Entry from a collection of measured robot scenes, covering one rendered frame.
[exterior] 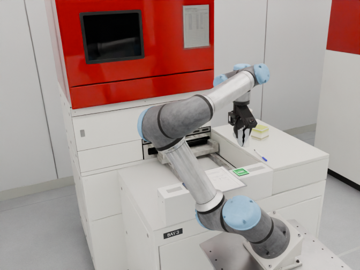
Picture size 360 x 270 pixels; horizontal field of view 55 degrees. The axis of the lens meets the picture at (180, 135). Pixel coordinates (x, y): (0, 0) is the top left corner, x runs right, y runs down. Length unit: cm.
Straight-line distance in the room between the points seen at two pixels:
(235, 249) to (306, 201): 65
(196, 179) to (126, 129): 84
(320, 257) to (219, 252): 37
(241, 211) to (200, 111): 37
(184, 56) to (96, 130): 62
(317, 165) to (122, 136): 104
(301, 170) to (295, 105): 284
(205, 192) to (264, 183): 52
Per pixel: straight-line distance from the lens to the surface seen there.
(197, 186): 122
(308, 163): 183
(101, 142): 195
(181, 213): 153
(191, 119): 104
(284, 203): 185
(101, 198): 210
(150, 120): 111
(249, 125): 145
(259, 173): 165
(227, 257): 139
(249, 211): 118
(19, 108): 339
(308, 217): 202
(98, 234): 223
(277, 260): 133
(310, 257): 144
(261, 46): 410
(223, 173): 163
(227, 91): 116
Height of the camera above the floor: 173
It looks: 22 degrees down
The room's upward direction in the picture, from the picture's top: 2 degrees counter-clockwise
